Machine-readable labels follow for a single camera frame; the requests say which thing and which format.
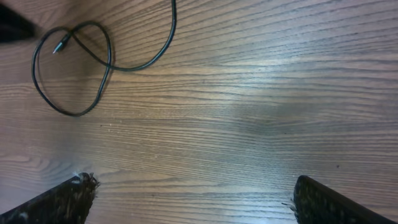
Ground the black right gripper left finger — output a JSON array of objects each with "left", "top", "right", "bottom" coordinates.
[{"left": 1, "top": 172, "right": 100, "bottom": 224}]

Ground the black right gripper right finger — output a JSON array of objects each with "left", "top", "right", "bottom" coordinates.
[{"left": 288, "top": 175, "right": 395, "bottom": 224}]

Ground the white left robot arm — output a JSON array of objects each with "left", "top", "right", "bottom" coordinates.
[{"left": 1, "top": 4, "right": 35, "bottom": 44}]

